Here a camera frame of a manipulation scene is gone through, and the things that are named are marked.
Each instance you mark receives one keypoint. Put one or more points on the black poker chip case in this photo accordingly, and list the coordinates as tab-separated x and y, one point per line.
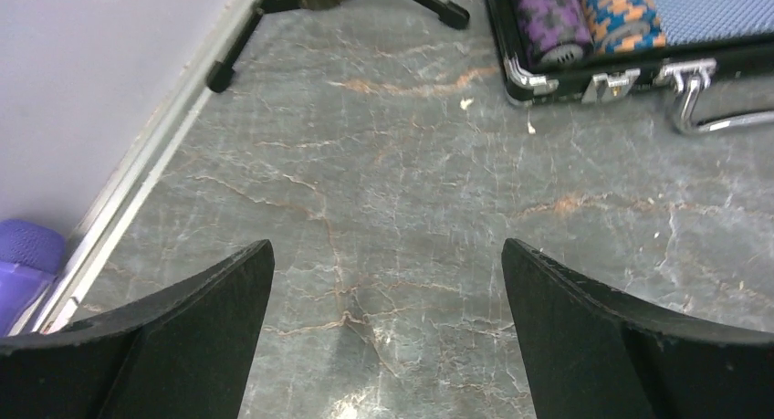
595	51

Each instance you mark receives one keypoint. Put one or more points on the purple cylinder object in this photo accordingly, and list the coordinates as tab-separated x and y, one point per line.
31	256

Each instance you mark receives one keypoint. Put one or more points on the black microphone on tripod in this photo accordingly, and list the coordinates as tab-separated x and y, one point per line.
222	72

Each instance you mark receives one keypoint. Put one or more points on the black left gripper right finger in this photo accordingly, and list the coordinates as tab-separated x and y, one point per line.
594	351

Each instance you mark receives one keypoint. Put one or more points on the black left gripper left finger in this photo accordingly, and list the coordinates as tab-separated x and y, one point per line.
183	352

